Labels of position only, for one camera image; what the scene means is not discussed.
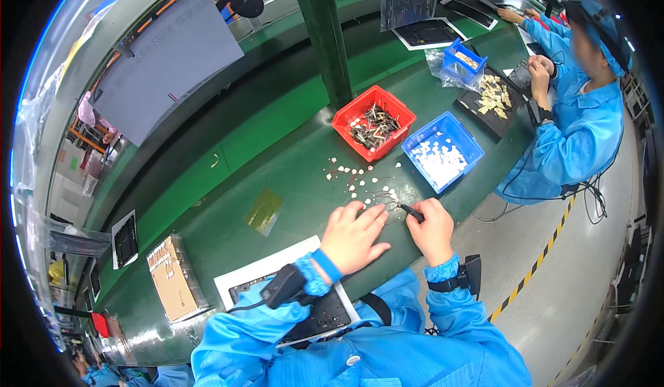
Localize person's right hand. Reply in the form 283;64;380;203
406;197;455;268

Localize person's left hand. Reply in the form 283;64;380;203
317;200;392;277

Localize black hand tool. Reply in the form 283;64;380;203
398;203;425;224

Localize large blue bin of white parts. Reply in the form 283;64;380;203
400;111;485;195

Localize black laptop chassis on white foam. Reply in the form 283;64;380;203
213;234;362;349

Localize yellow-green sheet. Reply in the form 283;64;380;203
244;188;284;238

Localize person's body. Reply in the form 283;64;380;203
191;268;533;387

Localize red bin of black parts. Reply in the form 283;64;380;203
331;85;417;163

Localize black tray of gold parts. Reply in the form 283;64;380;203
454;65;525;140

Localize small blue bin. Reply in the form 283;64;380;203
441;38;489;85

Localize black device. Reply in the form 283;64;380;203
507;58;536;93

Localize cardboard box of parts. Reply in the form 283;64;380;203
146;233;209;324

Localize black laptop on white sheet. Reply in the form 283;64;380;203
391;17;468;52
440;0;499;31

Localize metal rack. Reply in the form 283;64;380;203
607;71;662;346

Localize green pillar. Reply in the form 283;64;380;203
289;0;354;111

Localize black chassis on white sheet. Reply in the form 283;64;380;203
111;209;140;271

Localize large grey back panel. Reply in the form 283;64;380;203
89;0;245;147

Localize black round reel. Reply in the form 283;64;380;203
215;0;266;20

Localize red object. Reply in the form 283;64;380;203
91;311;112;339

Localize clear plastic wrapped stack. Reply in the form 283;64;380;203
44;215;113;258

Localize orange shelf rack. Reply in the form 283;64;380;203
66;89;121;155

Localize blue wrist strap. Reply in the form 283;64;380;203
310;248;344;284

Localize scattered white parts with wires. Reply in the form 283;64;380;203
325;156;404;216

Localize black cable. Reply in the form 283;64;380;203
469;128;626;227

